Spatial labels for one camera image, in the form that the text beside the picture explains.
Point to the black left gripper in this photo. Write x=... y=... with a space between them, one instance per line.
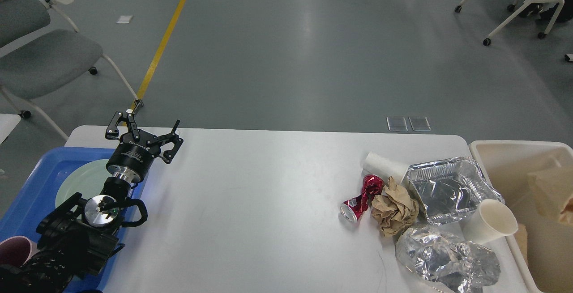
x=131 y=161

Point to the light green plate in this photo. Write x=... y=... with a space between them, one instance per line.
x=88 y=179

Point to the crushed red can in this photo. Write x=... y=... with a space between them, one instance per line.
x=353 y=209

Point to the brown paper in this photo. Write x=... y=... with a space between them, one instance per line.
x=394 y=210

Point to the aluminium foil tray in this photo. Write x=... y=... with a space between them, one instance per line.
x=449 y=190

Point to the aluminium foil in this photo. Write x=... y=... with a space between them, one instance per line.
x=443 y=257

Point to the white paper cup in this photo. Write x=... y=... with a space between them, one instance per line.
x=385 y=167
x=492 y=220

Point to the brown paper bag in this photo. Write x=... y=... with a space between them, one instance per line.
x=553 y=193

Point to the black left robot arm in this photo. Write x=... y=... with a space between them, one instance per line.
x=80 y=235

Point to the grey chair left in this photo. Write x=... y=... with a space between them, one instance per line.
x=49 y=62

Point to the pink mug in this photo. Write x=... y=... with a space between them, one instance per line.
x=16 y=250

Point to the grey floor plate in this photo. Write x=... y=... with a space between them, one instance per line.
x=420 y=123
x=397 y=124

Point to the beige plastic bin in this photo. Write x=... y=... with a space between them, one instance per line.
x=542 y=248

